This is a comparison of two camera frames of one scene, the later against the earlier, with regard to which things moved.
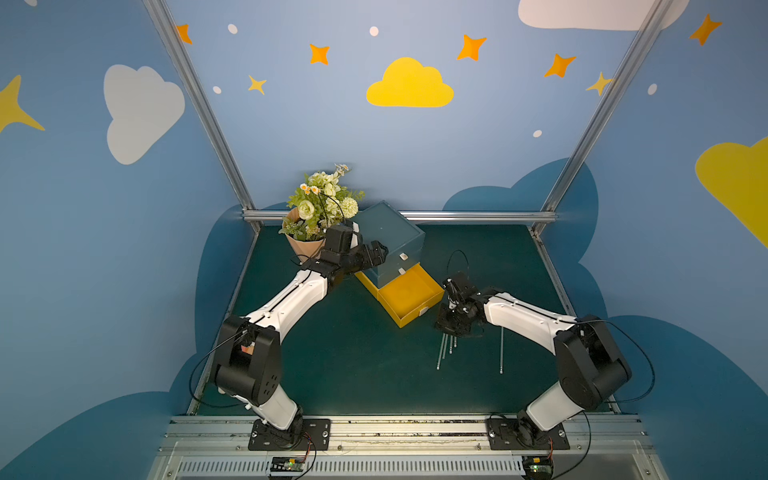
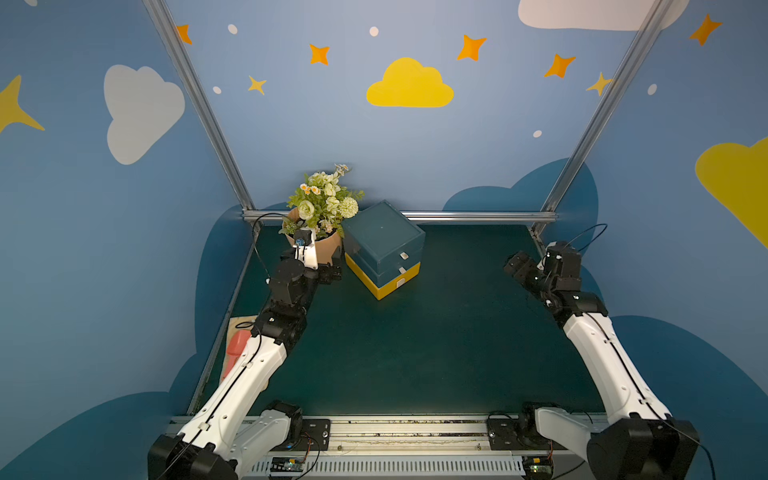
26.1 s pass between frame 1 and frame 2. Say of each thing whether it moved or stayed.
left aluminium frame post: stayed
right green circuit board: stayed
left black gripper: moved
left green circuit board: stayed
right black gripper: moved
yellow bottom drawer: moved
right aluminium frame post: stayed
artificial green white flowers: stayed
